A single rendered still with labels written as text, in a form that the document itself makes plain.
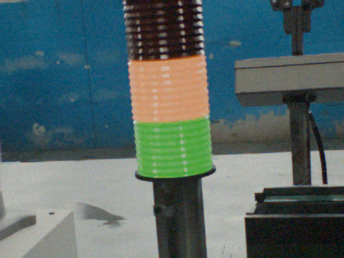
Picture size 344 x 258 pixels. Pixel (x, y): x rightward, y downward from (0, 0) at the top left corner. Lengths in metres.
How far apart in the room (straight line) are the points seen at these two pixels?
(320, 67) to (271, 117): 5.41
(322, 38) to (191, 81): 5.84
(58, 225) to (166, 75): 0.53
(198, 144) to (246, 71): 0.51
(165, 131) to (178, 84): 0.04
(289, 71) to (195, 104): 0.51
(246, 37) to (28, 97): 2.02
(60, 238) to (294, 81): 0.39
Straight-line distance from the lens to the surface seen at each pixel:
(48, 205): 1.50
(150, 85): 0.56
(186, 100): 0.56
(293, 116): 1.08
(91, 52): 6.69
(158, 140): 0.56
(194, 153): 0.57
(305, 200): 0.94
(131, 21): 0.57
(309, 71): 1.07
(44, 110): 6.88
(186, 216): 0.59
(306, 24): 1.12
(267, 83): 1.07
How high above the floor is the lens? 1.16
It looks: 11 degrees down
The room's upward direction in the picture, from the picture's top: 5 degrees counter-clockwise
